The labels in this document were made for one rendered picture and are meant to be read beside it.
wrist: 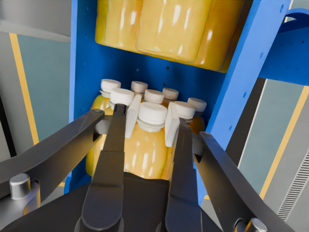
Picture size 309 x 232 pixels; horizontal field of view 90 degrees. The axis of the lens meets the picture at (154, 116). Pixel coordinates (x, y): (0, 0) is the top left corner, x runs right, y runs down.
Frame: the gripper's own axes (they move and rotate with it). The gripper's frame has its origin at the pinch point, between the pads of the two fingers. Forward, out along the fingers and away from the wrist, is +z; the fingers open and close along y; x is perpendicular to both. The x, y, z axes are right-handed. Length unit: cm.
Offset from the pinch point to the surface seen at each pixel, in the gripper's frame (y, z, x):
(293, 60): 41, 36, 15
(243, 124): 80, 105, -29
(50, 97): -93, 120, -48
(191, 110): 6.1, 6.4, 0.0
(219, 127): 7.5, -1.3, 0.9
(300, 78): 46, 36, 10
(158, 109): 0.6, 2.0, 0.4
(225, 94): 6.5, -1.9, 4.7
